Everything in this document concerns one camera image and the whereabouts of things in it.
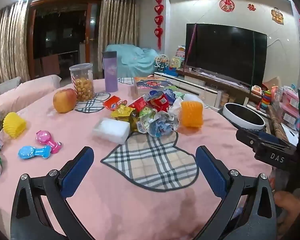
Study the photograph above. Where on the teal cloth covered chair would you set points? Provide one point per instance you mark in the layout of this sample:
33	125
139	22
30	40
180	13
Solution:
132	57

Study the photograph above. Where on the clear popcorn jar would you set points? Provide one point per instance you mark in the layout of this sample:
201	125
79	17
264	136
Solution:
83	87

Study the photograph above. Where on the gold red wall ornament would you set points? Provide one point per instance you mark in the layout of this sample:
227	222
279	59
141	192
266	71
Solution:
277	16

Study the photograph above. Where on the pink plastic storage boxes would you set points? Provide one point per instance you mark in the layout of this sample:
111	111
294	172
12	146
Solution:
288	107

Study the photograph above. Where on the pink covered sofa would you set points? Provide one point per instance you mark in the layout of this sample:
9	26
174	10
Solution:
22	92

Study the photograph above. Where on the blue plastic toy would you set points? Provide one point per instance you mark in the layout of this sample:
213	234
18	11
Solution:
31	152

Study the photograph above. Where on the round red paper-cut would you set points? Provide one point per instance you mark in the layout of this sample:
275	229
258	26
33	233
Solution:
227	5

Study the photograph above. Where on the rainbow stacking rings toy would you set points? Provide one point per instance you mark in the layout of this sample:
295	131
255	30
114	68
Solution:
265	101

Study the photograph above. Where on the pink stick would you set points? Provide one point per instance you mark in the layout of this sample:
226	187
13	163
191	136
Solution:
191	45

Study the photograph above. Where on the orange foam fruit net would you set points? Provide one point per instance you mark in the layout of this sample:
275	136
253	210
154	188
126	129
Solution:
191	113

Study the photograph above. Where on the pile of wrappers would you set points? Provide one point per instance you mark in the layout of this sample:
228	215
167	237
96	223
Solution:
155	120

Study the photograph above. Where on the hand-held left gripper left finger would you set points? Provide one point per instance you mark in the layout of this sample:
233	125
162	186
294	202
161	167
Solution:
79	170

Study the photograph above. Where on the pink plastic toy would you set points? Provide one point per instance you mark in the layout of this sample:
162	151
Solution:
47	140

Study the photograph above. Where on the orange snack wrapper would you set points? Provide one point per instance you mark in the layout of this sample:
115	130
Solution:
112	103

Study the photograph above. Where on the beige curtain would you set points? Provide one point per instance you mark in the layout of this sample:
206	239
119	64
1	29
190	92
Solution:
7	45
117	22

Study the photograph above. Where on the white television cabinet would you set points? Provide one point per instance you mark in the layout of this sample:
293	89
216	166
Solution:
197	85

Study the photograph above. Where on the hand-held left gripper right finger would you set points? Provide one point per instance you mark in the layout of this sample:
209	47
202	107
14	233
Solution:
210	172

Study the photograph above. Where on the yellow snack wrapper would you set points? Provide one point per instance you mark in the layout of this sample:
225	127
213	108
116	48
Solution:
122	112

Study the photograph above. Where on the red knot hanging decoration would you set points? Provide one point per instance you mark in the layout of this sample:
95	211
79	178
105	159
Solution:
159	20

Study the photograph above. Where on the colourful toy house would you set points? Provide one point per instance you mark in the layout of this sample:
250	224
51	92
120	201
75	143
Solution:
178	60

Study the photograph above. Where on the small red wall sticker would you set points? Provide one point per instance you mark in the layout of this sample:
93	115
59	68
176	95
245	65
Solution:
251	7

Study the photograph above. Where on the person's right hand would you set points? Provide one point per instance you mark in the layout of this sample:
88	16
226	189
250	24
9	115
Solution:
286	205

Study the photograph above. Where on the pink patchwork tablecloth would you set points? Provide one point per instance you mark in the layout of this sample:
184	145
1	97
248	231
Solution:
114	200

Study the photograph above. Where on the white round trash bin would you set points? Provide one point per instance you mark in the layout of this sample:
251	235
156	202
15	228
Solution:
242	117

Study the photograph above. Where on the yellow foam fruit net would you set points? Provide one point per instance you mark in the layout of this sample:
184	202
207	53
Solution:
13	125

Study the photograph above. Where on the wooden framed glass door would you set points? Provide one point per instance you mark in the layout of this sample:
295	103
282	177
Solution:
57	30

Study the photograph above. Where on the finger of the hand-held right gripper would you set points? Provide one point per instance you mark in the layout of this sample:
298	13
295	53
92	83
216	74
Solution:
270	137
247	138

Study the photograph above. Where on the ferris wheel toy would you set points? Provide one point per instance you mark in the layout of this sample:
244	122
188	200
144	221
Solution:
161	63

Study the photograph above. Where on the purple tumbler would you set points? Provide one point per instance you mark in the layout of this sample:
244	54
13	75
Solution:
110	75

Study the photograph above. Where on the black television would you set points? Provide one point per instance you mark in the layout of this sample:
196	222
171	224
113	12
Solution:
225	52

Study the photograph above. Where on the red yellow apple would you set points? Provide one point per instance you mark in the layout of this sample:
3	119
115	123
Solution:
64	101

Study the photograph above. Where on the white foam block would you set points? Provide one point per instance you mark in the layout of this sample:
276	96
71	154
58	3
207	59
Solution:
111	130

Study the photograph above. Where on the white paper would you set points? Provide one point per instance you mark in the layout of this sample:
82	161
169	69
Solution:
191	97

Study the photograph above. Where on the colourful picture box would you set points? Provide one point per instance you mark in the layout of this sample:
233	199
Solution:
150	83

